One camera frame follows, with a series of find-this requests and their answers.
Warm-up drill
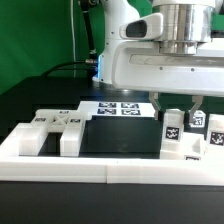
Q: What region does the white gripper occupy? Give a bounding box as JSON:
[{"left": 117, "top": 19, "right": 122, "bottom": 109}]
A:
[{"left": 111, "top": 39, "right": 224, "bottom": 124}]

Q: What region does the white chair seat part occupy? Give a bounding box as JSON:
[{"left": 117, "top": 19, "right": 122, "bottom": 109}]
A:
[{"left": 160, "top": 133, "right": 224, "bottom": 160}]

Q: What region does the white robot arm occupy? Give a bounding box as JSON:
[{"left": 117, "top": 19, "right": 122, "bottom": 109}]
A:
[{"left": 80, "top": 0, "right": 224, "bottom": 113}]

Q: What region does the white chair back part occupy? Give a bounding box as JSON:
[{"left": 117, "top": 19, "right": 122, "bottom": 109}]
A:
[{"left": 19, "top": 109, "right": 92, "bottom": 157}]

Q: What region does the white tagged cube right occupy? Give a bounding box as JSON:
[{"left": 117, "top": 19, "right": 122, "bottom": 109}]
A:
[{"left": 191, "top": 110, "right": 206, "bottom": 128}]

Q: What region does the white sheet with tags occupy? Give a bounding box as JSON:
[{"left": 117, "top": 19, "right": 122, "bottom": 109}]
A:
[{"left": 78, "top": 101, "right": 155, "bottom": 117}]

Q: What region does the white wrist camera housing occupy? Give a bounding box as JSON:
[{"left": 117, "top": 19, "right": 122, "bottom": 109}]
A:
[{"left": 119, "top": 13, "right": 164, "bottom": 40}]

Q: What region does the black cable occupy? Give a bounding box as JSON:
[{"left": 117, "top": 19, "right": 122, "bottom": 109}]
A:
[{"left": 40, "top": 0, "right": 101, "bottom": 78}]

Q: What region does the white cable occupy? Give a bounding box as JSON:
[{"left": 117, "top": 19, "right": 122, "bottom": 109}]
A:
[{"left": 69, "top": 0, "right": 78, "bottom": 78}]

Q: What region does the white U-shaped obstacle frame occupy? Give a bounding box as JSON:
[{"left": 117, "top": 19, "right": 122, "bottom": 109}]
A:
[{"left": 0, "top": 123, "right": 224, "bottom": 186}]

